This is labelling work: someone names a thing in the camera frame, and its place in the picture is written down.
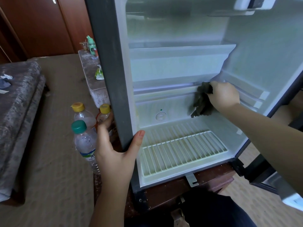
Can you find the person's right hand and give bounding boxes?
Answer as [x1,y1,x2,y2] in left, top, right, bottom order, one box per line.
[207,81,241,113]

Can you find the person's left hand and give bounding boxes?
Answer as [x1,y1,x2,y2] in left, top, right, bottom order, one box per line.
[95,113,146,192]

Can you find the dark grey cloth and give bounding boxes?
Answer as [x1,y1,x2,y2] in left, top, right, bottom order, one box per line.
[190,82,215,118]

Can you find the green cap water bottle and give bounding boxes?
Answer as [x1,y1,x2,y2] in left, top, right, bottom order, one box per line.
[71,120,102,174]

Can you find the yellow label drink bottle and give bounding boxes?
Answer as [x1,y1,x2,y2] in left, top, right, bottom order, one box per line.
[97,103,114,133]

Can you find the orange soda bottle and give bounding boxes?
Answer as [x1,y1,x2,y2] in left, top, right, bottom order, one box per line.
[70,102,98,130]

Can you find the white wire shelf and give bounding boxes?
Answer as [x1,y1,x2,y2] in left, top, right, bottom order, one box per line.
[140,130,229,177]

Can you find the fridge door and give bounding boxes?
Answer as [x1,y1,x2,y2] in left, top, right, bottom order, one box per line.
[232,73,303,212]

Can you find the grey mini fridge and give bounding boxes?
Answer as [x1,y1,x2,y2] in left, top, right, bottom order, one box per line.
[84,0,303,194]

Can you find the person's right forearm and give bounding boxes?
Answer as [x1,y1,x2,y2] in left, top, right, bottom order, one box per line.
[219,104,303,197]

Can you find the person's right foot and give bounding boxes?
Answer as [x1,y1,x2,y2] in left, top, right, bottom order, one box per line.
[170,208,190,227]

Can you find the person's dark trousers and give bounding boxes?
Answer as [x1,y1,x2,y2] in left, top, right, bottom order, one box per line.
[125,189,258,227]

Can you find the dark red wooden stand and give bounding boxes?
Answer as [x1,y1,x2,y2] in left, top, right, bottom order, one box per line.
[92,130,236,218]

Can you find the grey upholstered bench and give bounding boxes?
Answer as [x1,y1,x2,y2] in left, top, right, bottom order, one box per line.
[78,49,112,109]

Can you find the green packet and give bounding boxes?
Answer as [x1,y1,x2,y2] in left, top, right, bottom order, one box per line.
[94,65,105,81]

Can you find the grey velvet sofa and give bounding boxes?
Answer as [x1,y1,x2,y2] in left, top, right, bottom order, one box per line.
[0,60,46,206]

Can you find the green toy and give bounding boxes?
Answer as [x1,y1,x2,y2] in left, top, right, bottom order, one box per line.
[86,35,98,57]

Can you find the grey garment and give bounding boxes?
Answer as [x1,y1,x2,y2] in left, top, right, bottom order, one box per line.
[0,74,13,90]

